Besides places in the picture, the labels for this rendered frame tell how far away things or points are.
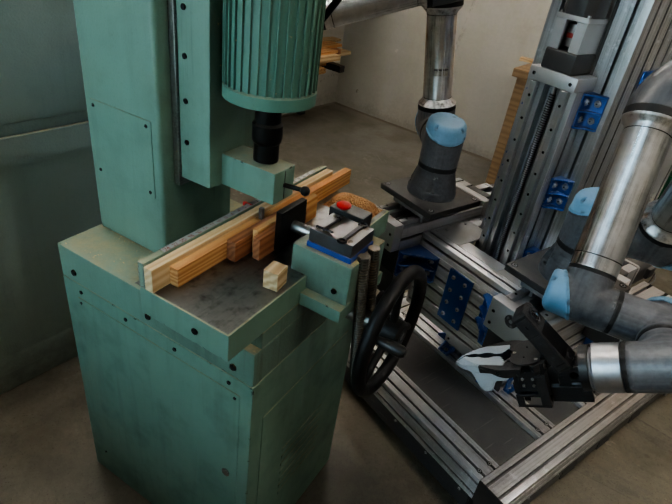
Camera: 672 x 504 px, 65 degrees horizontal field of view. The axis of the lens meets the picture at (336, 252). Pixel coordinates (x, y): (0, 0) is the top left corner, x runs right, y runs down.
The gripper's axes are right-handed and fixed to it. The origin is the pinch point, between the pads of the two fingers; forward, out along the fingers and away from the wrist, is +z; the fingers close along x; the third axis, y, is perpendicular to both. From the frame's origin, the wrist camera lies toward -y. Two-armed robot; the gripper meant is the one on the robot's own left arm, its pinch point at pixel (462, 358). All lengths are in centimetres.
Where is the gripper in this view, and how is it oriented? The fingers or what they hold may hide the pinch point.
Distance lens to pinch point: 96.0
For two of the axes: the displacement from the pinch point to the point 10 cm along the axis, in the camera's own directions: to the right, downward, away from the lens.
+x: 4.7, -3.9, 7.9
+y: 3.2, 9.1, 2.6
